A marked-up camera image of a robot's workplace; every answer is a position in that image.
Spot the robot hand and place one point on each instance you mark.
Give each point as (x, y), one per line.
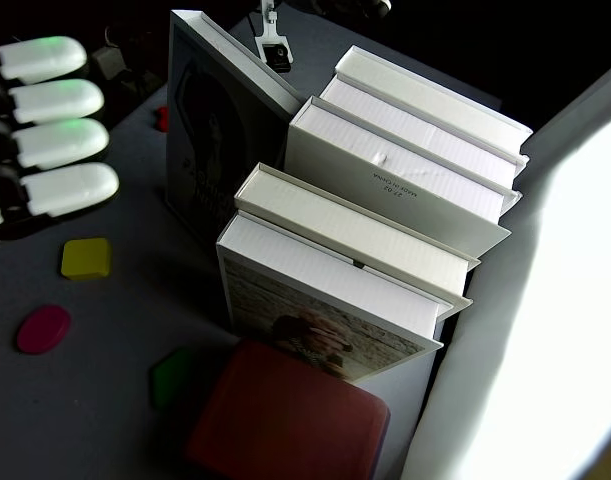
(60, 100)
(385, 6)

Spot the book with dark portrait cover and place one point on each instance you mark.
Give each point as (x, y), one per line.
(210, 125)

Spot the white power adapter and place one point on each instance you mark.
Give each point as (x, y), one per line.
(107, 60)

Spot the red star block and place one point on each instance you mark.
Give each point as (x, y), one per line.
(161, 119)

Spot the yellow square block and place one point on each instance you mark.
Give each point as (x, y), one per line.
(85, 257)

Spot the white book marked made-in-china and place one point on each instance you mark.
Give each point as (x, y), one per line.
(385, 190)

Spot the magenta oval block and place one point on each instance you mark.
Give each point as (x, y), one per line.
(42, 330)

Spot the book with photo cover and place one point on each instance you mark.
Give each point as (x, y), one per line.
(310, 280)

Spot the green block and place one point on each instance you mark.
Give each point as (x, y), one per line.
(170, 375)

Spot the grey tablecloth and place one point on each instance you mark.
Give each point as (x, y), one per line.
(85, 400)

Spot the black wrist camera white bracket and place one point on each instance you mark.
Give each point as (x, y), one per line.
(277, 57)

